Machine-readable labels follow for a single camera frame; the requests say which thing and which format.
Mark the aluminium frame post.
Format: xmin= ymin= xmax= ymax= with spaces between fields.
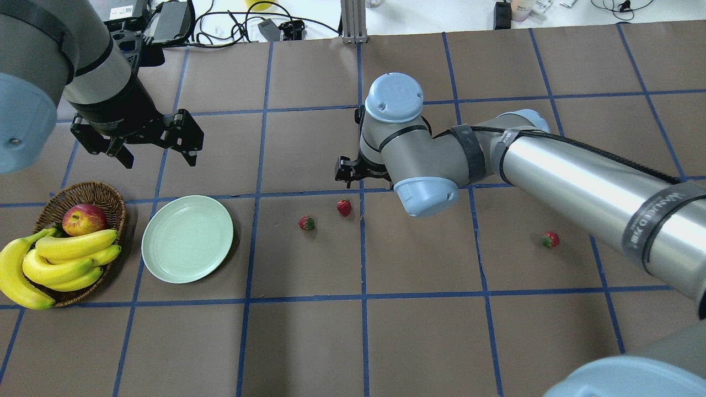
xmin=340 ymin=0 xmax=368 ymax=44

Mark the strawberry two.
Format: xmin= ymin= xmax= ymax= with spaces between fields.
xmin=336 ymin=199 xmax=353 ymax=218

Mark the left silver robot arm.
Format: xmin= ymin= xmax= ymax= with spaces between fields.
xmin=1 ymin=1 xmax=204 ymax=174

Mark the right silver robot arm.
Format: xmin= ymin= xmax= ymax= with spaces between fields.
xmin=334 ymin=73 xmax=705 ymax=396

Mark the yellow banana bunch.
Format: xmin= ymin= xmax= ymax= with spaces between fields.
xmin=1 ymin=228 xmax=121 ymax=310

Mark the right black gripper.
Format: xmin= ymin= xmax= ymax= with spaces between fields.
xmin=334 ymin=156 xmax=392 ymax=184

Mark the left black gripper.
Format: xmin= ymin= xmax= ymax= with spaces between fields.
xmin=70 ymin=74 xmax=204 ymax=169

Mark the strawberry one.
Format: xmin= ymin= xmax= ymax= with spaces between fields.
xmin=298 ymin=215 xmax=316 ymax=232

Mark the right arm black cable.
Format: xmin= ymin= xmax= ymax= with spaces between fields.
xmin=436 ymin=126 xmax=684 ymax=185

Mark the strawberry three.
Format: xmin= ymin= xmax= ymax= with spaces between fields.
xmin=541 ymin=232 xmax=560 ymax=248

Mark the black power adapter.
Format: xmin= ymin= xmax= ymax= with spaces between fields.
xmin=258 ymin=19 xmax=284 ymax=42

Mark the red apple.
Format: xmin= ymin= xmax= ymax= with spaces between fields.
xmin=61 ymin=203 xmax=108 ymax=237

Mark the light green plate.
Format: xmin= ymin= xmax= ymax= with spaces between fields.
xmin=141 ymin=195 xmax=235 ymax=284

